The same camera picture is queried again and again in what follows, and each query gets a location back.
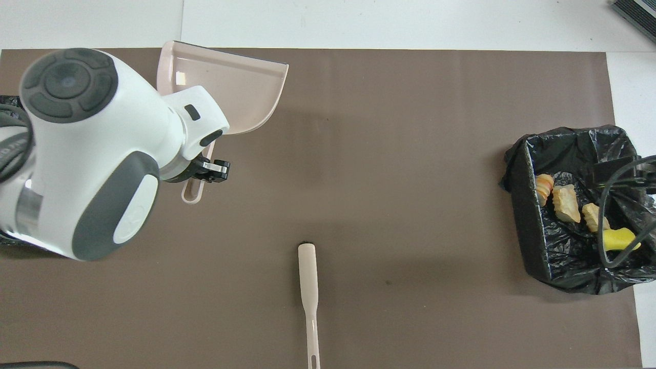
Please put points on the bin wrapped in black bag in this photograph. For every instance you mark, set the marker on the bin wrapped in black bag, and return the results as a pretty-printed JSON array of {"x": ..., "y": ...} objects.
[{"x": 7, "y": 110}]

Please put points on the beige brush with black bristles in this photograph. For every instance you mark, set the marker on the beige brush with black bristles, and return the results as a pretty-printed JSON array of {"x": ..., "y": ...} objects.
[{"x": 308, "y": 277}]

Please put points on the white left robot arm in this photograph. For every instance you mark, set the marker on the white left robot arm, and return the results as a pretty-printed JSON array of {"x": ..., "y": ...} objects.
[{"x": 102, "y": 154}]

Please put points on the yellow sponge wedge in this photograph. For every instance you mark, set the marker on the yellow sponge wedge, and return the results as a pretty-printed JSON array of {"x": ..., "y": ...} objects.
[{"x": 617, "y": 238}]

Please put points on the greyish pale bread piece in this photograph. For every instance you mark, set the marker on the greyish pale bread piece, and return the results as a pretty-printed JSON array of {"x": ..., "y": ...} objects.
[{"x": 592, "y": 215}]

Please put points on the beige plastic dustpan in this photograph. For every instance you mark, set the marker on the beige plastic dustpan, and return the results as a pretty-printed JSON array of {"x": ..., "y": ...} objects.
[{"x": 241, "y": 87}]

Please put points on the open bin with black liner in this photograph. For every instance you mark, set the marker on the open bin with black liner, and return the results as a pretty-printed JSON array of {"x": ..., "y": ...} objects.
[{"x": 528, "y": 215}]

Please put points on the dark grey ribbed device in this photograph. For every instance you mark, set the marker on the dark grey ribbed device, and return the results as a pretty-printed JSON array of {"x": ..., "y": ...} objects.
[{"x": 638, "y": 13}]

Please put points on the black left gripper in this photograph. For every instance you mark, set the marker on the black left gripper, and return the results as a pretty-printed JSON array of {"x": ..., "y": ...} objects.
[{"x": 179, "y": 171}]

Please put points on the yellowish pale bread piece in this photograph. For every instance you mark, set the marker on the yellowish pale bread piece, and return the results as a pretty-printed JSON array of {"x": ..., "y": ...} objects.
[{"x": 566, "y": 204}]

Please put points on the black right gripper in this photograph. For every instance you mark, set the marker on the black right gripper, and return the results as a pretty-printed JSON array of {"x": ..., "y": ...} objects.
[{"x": 622, "y": 171}]

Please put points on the brown paper table mat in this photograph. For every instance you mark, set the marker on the brown paper table mat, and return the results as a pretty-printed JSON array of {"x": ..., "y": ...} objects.
[{"x": 359, "y": 154}]

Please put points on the orange striped croissant piece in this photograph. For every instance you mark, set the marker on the orange striped croissant piece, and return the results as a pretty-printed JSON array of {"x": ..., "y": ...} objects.
[{"x": 544, "y": 189}]

